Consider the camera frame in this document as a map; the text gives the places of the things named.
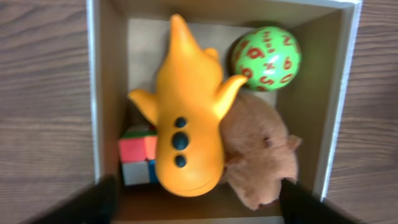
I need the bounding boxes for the white cardboard box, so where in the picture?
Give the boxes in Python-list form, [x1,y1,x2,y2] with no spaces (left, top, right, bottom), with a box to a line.
[85,0,364,224]

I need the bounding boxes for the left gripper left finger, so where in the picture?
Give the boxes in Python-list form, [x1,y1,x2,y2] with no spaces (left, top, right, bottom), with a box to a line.
[29,176,118,224]

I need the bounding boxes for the yellow rubber whale toy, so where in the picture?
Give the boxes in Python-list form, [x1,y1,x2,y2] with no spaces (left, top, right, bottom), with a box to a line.
[128,14,248,197]

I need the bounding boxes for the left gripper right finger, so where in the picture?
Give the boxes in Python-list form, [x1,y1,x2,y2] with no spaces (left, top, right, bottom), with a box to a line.
[279,179,364,224]

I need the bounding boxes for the green number ball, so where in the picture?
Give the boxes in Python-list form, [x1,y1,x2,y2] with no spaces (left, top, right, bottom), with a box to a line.
[231,26,302,91]

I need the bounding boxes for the colourful puzzle cube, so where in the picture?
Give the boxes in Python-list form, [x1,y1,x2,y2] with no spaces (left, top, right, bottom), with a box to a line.
[118,124,159,186]

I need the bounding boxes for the brown plush capybara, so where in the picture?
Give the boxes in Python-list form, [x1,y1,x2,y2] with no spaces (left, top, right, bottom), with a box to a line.
[220,93,302,210]

